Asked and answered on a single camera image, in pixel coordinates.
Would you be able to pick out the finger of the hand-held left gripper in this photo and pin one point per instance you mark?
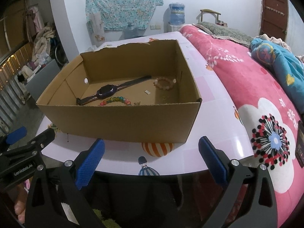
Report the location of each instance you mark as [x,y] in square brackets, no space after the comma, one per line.
[45,136]
[15,135]

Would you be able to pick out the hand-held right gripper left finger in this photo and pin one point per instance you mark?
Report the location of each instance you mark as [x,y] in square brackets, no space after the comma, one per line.
[91,163]

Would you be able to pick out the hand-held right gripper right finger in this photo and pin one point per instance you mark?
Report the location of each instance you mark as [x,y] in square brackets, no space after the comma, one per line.
[213,163]

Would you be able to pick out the brown cardboard box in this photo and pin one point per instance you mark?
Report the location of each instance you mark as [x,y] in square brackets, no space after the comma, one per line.
[118,123]

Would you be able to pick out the black wrist watch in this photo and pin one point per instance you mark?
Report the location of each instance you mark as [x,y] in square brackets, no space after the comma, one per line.
[106,91]

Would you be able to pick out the small white tag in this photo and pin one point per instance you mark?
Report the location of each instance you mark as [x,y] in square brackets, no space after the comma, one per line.
[147,92]

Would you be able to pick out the person's left hand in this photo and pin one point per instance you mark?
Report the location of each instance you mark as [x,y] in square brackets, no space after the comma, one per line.
[20,206]

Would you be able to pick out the grey board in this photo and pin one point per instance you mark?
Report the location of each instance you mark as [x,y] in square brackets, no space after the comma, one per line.
[42,76]

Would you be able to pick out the pink floral blanket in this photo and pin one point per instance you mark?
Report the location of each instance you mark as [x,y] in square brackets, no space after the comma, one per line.
[237,80]

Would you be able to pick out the dark device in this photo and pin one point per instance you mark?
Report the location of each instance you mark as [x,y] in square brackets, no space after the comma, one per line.
[300,147]

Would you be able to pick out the pile of clothes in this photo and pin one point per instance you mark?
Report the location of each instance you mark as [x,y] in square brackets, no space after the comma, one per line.
[41,42]

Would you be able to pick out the hanging pink clothes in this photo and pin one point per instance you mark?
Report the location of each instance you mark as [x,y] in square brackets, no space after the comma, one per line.
[35,21]

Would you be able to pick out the white flower print cloth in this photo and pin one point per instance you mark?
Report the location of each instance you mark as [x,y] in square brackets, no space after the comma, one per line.
[97,32]

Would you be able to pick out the blue patterned quilt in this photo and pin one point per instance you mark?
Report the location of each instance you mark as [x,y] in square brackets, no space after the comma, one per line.
[280,61]

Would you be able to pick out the green patterned cushion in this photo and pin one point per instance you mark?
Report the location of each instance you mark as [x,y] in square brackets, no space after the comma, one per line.
[223,30]

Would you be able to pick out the blue water jug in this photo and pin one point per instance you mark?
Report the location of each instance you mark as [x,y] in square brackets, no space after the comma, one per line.
[177,14]

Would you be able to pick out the brown wooden door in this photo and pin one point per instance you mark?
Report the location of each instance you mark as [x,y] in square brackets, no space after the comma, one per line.
[273,14]

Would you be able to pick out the white wall socket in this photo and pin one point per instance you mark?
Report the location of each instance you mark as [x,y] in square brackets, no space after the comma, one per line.
[155,26]

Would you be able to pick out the teal floral wall cloth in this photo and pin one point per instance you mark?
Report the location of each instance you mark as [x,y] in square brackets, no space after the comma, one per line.
[123,4]

